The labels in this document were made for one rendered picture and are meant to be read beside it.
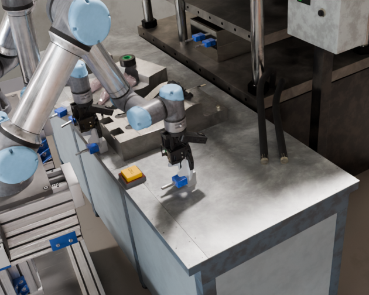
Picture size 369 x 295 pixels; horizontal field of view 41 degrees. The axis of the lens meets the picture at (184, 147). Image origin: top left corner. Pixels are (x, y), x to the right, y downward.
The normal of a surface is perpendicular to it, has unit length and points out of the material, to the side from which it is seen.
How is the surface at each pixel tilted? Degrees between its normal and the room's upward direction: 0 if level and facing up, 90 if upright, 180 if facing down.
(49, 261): 0
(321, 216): 90
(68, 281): 0
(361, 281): 0
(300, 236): 90
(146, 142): 90
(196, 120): 90
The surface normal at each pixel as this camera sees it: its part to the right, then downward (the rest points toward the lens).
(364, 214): -0.10, -0.82
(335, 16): -0.86, 0.35
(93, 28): 0.65, 0.29
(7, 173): 0.52, 0.52
